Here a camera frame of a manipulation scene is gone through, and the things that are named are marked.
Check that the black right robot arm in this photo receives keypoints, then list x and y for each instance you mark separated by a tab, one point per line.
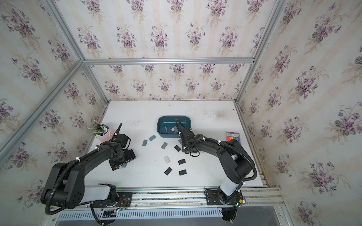
237	164

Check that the black eraser middle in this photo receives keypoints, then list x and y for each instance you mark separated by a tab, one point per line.
182	161

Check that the aluminium frame horizontal rail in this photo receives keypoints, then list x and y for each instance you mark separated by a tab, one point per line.
166	61

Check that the black eraser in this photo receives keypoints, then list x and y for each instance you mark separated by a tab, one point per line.
177	148
182	172
182	161
168	170

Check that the grey eraser centre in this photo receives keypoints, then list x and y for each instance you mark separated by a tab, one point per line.
164	145

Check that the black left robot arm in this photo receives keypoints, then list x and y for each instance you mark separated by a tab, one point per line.
65	187

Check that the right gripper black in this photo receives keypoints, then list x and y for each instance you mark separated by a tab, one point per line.
183	147

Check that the black eraser upper centre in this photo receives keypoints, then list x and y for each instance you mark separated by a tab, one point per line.
177	148

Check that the pink pen cup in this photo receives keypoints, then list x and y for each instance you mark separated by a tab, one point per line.
101	131

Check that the coloured highlighter pack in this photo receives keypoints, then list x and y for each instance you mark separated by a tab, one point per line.
233	135

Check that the teal plastic storage box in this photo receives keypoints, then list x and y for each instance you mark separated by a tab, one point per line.
170	122

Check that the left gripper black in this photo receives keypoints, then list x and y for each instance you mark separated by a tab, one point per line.
130	156

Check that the black eraser lower left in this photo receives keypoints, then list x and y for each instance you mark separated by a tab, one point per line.
168	170

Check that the white eraser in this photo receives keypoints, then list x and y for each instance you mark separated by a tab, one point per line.
167	160

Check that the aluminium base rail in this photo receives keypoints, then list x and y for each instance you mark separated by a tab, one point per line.
178	203

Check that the black eraser lower right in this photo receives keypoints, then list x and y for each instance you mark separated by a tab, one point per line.
182	172

